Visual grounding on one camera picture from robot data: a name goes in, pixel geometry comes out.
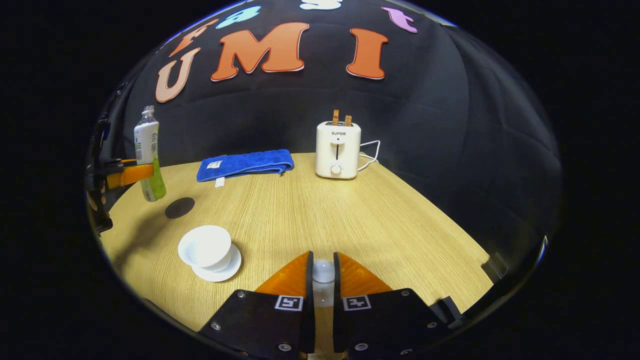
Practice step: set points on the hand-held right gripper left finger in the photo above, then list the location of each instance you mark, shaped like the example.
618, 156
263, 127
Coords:
265, 320

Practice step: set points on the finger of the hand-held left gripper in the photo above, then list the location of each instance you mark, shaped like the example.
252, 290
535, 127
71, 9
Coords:
120, 162
132, 175

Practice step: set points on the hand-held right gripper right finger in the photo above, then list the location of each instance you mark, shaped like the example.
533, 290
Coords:
385, 320

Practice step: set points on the clear water bottle green label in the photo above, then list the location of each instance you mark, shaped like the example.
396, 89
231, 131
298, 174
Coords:
148, 145

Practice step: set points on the dark round coaster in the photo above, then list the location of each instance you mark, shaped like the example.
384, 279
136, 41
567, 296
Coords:
180, 207

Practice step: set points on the white teacup lid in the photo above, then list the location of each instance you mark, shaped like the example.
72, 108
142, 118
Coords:
323, 271

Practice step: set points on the white teacup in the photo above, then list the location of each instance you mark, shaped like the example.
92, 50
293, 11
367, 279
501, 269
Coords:
206, 246

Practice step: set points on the blue folded towel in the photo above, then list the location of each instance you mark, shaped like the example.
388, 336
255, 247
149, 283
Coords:
245, 163

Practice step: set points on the dark table edge clamp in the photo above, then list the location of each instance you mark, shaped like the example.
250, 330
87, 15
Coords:
495, 267

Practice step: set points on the cream toaster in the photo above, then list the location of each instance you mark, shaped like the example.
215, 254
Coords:
338, 150

